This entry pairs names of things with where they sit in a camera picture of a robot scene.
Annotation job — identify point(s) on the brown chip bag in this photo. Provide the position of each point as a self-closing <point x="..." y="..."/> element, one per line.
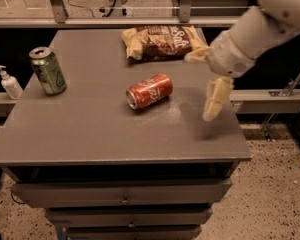
<point x="154" y="43"/>

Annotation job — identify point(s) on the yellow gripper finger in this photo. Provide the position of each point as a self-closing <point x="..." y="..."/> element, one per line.
<point x="197" y="56"/>
<point x="217" y="92"/>

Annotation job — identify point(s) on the metal railing frame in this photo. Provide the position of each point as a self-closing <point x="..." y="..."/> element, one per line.
<point x="86" y="14"/>

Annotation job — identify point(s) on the white pump dispenser bottle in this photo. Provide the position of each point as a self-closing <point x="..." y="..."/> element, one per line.
<point x="10" y="84"/>

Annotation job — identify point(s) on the bottom grey drawer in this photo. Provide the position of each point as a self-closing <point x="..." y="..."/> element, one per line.
<point x="188" y="232"/>

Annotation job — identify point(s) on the top grey drawer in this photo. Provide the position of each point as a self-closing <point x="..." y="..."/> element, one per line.
<point x="64" y="195"/>

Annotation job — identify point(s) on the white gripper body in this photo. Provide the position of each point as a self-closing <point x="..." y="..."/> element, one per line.
<point x="225" y="58"/>

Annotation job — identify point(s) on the middle grey drawer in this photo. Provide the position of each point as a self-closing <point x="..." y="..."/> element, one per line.
<point x="130" y="216"/>

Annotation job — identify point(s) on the metal bracket stand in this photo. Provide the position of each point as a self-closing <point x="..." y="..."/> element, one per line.
<point x="286" y="92"/>

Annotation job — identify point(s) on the grey drawer cabinet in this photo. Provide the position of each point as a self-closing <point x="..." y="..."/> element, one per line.
<point x="90" y="134"/>

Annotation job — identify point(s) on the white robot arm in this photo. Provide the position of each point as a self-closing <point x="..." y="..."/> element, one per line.
<point x="267" y="25"/>

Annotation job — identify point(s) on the green soda can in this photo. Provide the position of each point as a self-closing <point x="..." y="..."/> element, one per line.
<point x="45" y="65"/>

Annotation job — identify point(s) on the red coke can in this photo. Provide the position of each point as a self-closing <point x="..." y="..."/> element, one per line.
<point x="149" y="91"/>

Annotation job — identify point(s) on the grey drawer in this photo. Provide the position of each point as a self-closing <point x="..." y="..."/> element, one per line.
<point x="64" y="195"/>
<point x="188" y="232"/>
<point x="130" y="216"/>

